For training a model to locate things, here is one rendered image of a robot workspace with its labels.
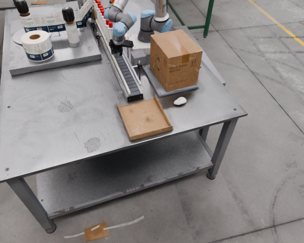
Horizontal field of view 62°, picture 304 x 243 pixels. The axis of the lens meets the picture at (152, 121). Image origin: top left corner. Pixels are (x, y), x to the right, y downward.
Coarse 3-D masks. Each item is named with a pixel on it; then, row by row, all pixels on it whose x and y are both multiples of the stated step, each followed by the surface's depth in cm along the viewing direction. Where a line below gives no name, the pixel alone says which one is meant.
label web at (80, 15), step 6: (84, 0) 230; (90, 0) 229; (84, 6) 218; (90, 6) 231; (78, 12) 209; (84, 12) 220; (90, 12) 233; (54, 18) 204; (60, 18) 206; (78, 18) 212; (84, 18) 221; (60, 24) 209; (78, 24) 215; (60, 30) 213
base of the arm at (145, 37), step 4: (140, 28) 205; (140, 32) 206; (144, 32) 204; (148, 32) 204; (152, 32) 206; (140, 36) 207; (144, 36) 206; (148, 36) 206; (140, 40) 209; (144, 40) 207; (148, 40) 207
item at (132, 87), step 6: (120, 60) 192; (120, 66) 187; (126, 66) 188; (126, 72) 182; (126, 78) 178; (132, 78) 178; (132, 84) 173; (126, 90) 169; (132, 90) 169; (138, 90) 169
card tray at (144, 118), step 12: (120, 108) 163; (132, 108) 164; (144, 108) 164; (156, 108) 164; (132, 120) 157; (144, 120) 157; (156, 120) 157; (168, 120) 153; (132, 132) 150; (144, 132) 150; (156, 132) 149
